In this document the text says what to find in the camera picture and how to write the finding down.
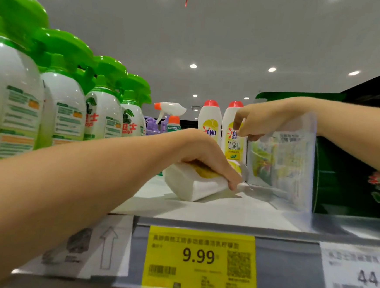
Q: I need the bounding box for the person's right hand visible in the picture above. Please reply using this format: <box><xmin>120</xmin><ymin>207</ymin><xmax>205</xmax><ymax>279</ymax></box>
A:
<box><xmin>232</xmin><ymin>91</ymin><xmax>313</xmax><ymax>146</ymax></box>

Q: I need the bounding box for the person's left hand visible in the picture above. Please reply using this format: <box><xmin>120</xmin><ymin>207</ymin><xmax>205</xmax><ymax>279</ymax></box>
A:
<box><xmin>167</xmin><ymin>126</ymin><xmax>247</xmax><ymax>192</ymax></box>

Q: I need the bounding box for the white red-capped cleaner bottle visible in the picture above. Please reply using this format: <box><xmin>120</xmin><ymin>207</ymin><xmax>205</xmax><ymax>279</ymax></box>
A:
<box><xmin>196</xmin><ymin>98</ymin><xmax>225</xmax><ymax>146</ymax></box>
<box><xmin>219</xmin><ymin>99</ymin><xmax>251</xmax><ymax>164</ymax></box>

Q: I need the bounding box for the white bottle yellow label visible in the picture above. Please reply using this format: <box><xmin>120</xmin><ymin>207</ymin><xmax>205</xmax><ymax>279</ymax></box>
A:
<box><xmin>161</xmin><ymin>155</ymin><xmax>250</xmax><ymax>207</ymax></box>

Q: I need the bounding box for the small green white cleaner pouch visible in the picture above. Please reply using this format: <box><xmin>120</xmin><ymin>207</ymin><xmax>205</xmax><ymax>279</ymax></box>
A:
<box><xmin>243</xmin><ymin>108</ymin><xmax>321</xmax><ymax>215</ymax></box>

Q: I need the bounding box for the row of green pump bottles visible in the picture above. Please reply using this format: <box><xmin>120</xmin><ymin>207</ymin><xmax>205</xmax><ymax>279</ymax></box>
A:
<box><xmin>0</xmin><ymin>0</ymin><xmax>161</xmax><ymax>179</ymax></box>

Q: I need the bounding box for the person's left forearm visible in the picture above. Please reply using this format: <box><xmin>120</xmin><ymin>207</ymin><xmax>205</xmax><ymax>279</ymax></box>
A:
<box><xmin>0</xmin><ymin>116</ymin><xmax>188</xmax><ymax>288</ymax></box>

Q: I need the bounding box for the person's right forearm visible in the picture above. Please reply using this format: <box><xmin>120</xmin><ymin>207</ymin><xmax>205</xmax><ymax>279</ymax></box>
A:
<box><xmin>298</xmin><ymin>95</ymin><xmax>380</xmax><ymax>179</ymax></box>

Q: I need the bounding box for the yellow price tag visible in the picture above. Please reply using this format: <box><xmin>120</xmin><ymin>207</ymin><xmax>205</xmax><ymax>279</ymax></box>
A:
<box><xmin>141</xmin><ymin>225</ymin><xmax>263</xmax><ymax>288</ymax></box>

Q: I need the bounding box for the white arrow sign card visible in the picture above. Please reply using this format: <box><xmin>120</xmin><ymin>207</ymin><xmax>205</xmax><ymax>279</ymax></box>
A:
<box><xmin>17</xmin><ymin>206</ymin><xmax>135</xmax><ymax>284</ymax></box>

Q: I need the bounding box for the white price tag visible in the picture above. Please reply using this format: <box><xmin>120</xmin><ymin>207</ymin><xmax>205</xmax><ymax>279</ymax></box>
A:
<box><xmin>317</xmin><ymin>240</ymin><xmax>380</xmax><ymax>288</ymax></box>

